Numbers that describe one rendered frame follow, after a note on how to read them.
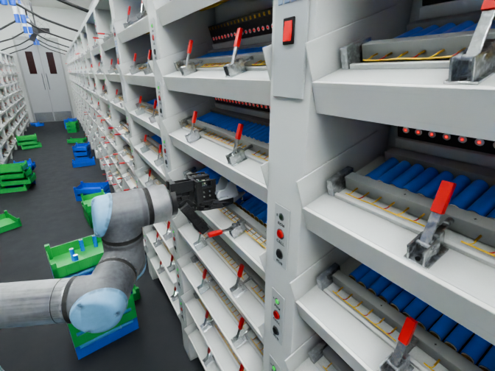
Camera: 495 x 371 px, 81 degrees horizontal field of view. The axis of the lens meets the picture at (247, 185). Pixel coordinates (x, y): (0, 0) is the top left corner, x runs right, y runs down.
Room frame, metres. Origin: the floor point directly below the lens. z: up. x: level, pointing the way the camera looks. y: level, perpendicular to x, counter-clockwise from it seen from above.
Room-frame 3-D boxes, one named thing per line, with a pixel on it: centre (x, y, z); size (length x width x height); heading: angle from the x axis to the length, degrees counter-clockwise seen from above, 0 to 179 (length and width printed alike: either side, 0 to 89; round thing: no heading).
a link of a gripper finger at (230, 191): (0.73, 0.04, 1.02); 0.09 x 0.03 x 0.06; 117
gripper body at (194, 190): (0.69, 0.14, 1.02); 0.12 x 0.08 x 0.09; 121
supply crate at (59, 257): (1.20, 0.78, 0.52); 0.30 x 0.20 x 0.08; 130
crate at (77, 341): (1.20, 0.78, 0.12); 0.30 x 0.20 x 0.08; 130
